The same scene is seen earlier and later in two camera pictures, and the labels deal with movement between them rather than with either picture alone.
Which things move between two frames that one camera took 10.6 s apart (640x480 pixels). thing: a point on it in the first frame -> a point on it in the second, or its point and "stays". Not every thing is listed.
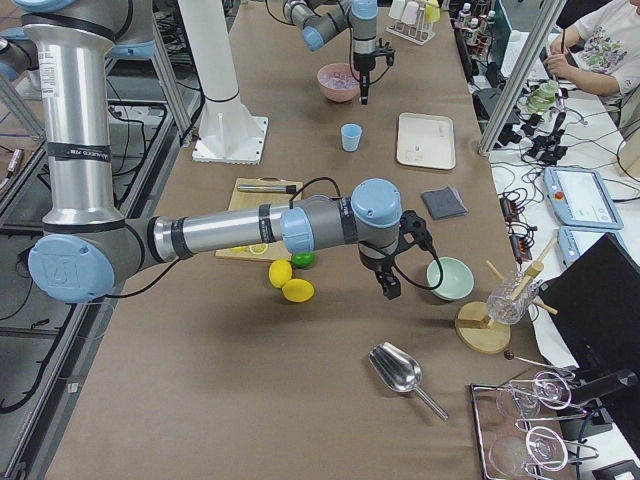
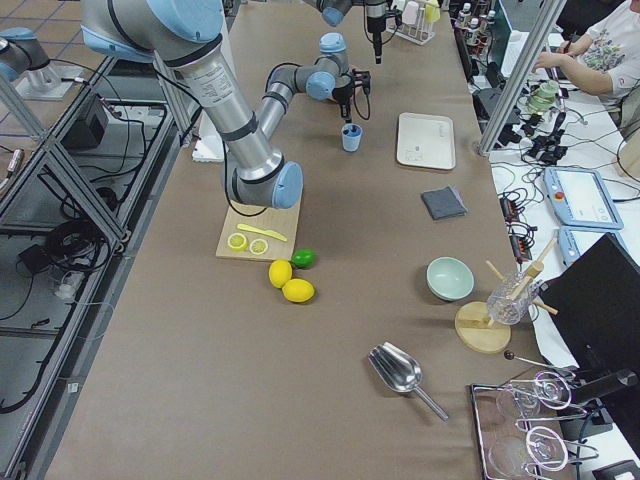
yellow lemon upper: x=279 y=272 stays
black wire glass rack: x=508 y=447 stays
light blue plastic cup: x=351 y=135 stays
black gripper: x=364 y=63 -> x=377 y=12
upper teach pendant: x=579 y=198 stays
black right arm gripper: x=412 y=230 -> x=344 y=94
